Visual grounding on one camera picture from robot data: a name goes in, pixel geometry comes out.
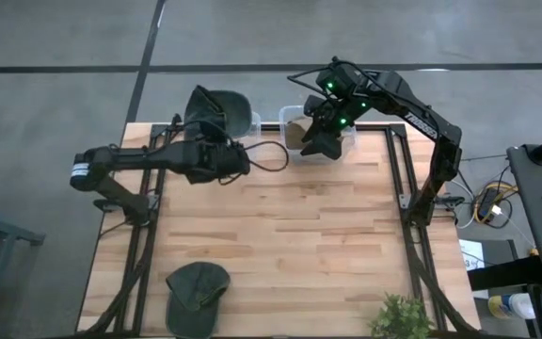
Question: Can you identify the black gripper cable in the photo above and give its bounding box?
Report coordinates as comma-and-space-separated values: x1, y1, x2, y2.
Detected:
244, 139, 291, 173

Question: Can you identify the black bench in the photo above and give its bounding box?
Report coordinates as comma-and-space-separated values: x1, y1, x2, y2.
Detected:
466, 238, 542, 292

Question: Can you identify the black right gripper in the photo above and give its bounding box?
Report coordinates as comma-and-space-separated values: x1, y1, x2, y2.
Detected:
300, 93, 372, 161

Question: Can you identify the yellow cable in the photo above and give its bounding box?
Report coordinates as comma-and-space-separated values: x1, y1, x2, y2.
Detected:
471, 182, 520, 226

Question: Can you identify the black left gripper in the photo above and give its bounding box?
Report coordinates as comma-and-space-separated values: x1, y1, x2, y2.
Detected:
186, 138, 252, 186

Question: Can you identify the green plant in white pot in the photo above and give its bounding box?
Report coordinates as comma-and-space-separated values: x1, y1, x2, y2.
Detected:
368, 291, 436, 339

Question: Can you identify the khaki cap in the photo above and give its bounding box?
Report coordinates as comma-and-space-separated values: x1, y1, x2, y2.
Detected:
283, 118, 318, 153

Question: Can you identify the white paper sheet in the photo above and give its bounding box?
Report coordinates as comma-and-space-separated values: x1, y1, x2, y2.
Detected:
457, 238, 487, 273

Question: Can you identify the white cable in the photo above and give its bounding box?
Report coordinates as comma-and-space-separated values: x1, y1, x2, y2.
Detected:
447, 177, 477, 231

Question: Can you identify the black power adapter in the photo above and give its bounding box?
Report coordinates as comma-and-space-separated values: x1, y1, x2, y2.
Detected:
476, 186, 502, 218

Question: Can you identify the clear plastic storage bin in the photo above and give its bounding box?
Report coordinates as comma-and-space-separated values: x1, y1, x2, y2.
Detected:
245, 110, 263, 140
278, 104, 359, 165

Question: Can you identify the dark green cap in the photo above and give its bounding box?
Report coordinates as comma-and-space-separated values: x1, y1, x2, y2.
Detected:
183, 84, 254, 141
164, 261, 231, 339

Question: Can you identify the white wipes container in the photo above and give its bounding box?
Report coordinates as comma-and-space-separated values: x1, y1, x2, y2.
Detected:
486, 291, 537, 321

